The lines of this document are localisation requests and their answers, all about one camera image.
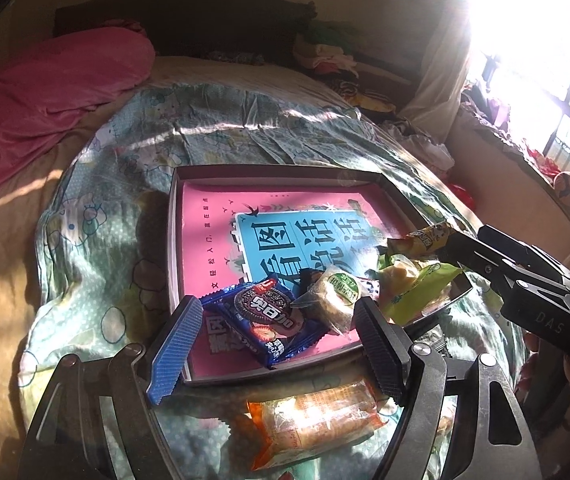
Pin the cartoon printed blanket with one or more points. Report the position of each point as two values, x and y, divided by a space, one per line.
115 260

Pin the pile of clothes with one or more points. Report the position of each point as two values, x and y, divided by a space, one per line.
330 55

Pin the clear packet yellow pastry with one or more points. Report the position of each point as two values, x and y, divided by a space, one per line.
400 270

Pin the shallow cardboard box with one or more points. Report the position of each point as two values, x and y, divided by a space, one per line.
175 260

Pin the orange bread packet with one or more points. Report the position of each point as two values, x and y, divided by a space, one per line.
310 420

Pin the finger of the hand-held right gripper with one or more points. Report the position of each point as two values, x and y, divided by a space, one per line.
525 255
475 260

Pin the window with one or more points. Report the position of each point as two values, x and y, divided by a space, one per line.
565 110

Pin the green snack packet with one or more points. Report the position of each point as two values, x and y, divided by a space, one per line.
415 290

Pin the yellow snack packet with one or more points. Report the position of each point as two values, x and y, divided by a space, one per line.
425 237

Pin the round pastry packet green label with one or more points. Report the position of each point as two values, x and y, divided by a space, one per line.
335 295

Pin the pink quilt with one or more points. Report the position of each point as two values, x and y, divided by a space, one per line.
40 110

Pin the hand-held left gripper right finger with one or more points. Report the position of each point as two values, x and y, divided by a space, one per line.
380 345

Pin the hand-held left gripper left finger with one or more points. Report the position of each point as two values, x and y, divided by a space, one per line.
175 350

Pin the small black packet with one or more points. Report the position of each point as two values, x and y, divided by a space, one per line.
310 277

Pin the beige curtain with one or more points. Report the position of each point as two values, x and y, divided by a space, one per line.
440 95

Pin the blue cookie packet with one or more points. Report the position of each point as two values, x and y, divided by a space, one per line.
265 320

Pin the dark headboard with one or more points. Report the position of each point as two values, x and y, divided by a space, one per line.
190 30

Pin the colourful cloth heap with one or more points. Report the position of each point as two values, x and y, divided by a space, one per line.
515 135

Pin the pink and blue book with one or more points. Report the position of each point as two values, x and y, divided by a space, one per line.
205 220

